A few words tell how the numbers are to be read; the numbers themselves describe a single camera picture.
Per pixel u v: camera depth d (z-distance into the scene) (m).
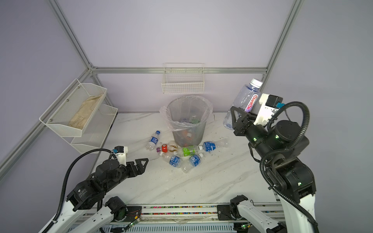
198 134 0.91
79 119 0.76
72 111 0.76
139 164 0.61
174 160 0.88
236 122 0.44
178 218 0.73
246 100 0.47
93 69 0.91
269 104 0.37
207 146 0.95
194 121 0.96
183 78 1.08
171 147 0.97
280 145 0.30
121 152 0.60
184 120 1.02
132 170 0.59
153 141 0.97
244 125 0.40
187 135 0.91
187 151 0.91
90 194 0.46
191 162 0.92
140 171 0.60
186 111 0.99
